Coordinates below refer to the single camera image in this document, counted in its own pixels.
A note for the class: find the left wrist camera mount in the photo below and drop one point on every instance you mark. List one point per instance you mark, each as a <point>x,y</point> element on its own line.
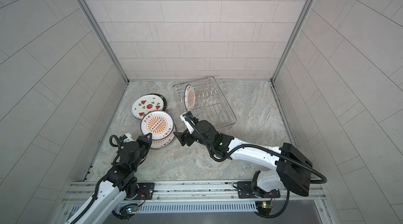
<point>126,138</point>

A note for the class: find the wire metal dish rack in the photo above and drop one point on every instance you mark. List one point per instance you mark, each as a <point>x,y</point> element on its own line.
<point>210,102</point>

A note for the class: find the aluminium front rail frame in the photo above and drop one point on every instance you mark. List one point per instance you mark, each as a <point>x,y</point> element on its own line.
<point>171,197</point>

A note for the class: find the green circuit board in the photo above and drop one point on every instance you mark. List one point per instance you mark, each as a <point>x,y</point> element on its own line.
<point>264,208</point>
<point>130,209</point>

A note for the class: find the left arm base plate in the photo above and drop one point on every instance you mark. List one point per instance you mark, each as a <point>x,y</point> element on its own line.
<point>146,190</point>

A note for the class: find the orange sunburst plate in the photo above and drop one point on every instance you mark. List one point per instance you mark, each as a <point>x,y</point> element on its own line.
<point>159,123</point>
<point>189,97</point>

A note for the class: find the right green circuit board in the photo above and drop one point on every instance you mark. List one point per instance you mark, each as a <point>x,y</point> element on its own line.
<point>264,208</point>

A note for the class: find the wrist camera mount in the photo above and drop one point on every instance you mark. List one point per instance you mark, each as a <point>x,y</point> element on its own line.
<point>189,120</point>
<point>126,138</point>

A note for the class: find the dark striped rim plate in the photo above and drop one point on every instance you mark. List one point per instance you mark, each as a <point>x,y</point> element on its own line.
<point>163,98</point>

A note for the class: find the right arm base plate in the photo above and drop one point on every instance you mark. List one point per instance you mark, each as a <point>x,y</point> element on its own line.
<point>245,189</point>

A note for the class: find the white watermelon plate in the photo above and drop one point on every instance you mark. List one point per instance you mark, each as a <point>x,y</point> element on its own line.
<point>146,104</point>

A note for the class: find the left green circuit board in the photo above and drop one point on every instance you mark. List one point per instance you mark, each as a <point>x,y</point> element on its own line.
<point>130,209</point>

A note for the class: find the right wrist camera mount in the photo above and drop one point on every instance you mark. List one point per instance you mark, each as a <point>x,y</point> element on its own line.
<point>189,120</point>

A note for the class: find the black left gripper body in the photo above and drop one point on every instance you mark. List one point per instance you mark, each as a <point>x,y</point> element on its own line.
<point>143,148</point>

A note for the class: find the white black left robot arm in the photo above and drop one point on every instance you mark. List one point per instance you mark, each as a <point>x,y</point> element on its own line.
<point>117,192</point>

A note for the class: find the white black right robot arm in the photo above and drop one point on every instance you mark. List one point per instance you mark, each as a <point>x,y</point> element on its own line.
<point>287,167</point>

